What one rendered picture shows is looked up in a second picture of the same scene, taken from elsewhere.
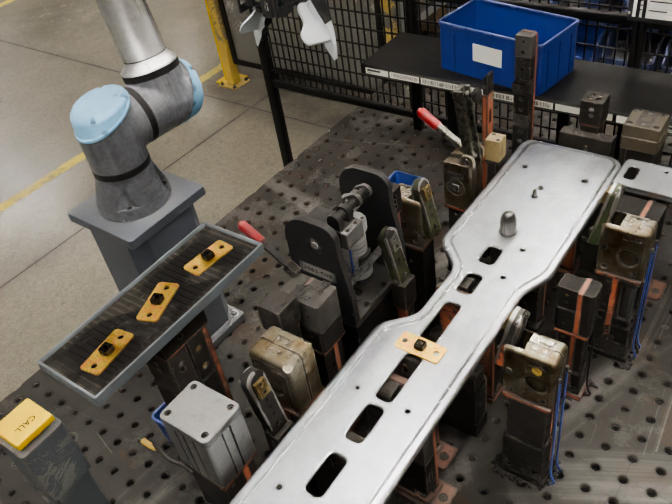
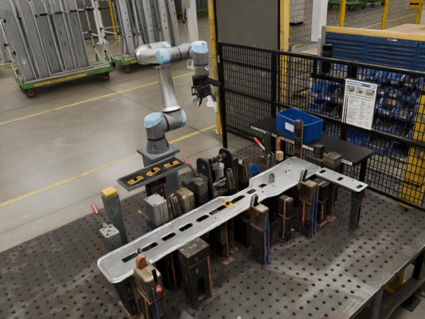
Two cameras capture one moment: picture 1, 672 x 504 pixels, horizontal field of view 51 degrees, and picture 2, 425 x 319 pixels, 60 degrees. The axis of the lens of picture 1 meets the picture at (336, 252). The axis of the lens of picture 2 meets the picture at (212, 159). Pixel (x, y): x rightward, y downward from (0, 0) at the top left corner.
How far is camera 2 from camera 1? 0.93 m
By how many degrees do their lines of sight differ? 16
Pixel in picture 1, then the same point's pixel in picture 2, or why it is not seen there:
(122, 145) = (157, 130)
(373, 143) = (253, 156)
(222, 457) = (157, 214)
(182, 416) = (150, 200)
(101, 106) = (153, 117)
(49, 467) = (112, 206)
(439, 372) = (229, 211)
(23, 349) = not seen: hidden behind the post
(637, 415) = (304, 252)
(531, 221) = (281, 178)
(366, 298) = (219, 191)
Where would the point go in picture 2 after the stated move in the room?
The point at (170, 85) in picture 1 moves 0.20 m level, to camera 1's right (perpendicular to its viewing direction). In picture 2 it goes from (176, 115) to (207, 115)
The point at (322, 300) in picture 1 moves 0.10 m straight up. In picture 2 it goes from (201, 183) to (200, 168)
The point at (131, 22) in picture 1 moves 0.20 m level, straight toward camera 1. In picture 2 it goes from (168, 95) to (167, 106)
